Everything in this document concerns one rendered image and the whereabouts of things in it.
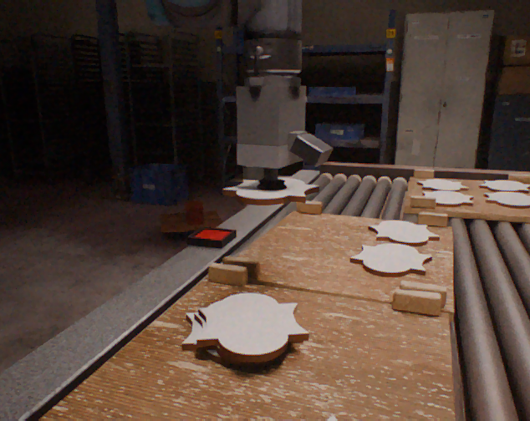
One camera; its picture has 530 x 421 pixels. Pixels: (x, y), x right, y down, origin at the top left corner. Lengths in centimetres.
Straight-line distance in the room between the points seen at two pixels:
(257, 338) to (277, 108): 28
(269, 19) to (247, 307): 35
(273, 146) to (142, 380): 31
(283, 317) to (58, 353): 27
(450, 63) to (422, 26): 45
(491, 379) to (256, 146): 38
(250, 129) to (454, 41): 466
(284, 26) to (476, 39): 467
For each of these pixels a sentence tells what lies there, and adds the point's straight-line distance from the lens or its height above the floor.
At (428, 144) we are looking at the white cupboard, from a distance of 521.
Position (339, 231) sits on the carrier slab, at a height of 94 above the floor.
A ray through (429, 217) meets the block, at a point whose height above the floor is 95.
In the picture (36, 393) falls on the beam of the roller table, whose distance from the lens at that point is 57.
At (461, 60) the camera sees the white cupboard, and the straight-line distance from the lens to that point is 521.
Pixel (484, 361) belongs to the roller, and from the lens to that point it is 61.
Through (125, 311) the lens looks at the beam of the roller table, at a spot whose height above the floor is 92.
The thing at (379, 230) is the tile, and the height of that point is 95.
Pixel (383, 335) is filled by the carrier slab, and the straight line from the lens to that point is 59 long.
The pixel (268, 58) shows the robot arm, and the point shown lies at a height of 125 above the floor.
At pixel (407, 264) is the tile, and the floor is 95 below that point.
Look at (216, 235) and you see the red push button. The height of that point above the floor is 93.
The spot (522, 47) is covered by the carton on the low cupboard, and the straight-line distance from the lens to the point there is 544.
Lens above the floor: 122
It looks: 15 degrees down
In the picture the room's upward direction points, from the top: straight up
